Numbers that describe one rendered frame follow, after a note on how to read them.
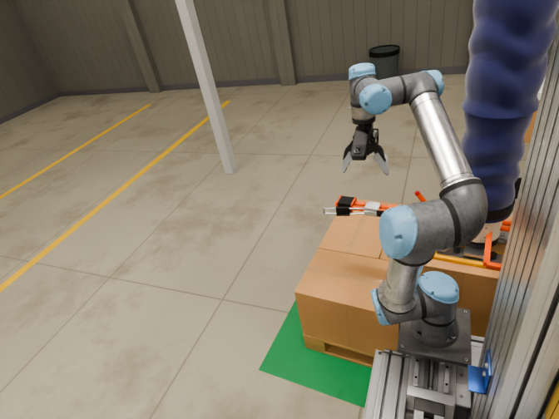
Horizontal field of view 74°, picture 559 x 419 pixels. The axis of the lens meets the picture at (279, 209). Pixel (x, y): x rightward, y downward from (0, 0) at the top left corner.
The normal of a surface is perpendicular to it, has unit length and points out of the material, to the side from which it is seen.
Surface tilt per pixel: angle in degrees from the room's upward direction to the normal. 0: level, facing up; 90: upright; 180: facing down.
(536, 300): 90
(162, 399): 0
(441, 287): 8
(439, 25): 90
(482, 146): 76
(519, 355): 90
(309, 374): 0
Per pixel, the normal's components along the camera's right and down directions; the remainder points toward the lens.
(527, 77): 0.18, 0.28
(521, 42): -0.22, 0.31
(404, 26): -0.36, 0.58
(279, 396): -0.17, -0.80
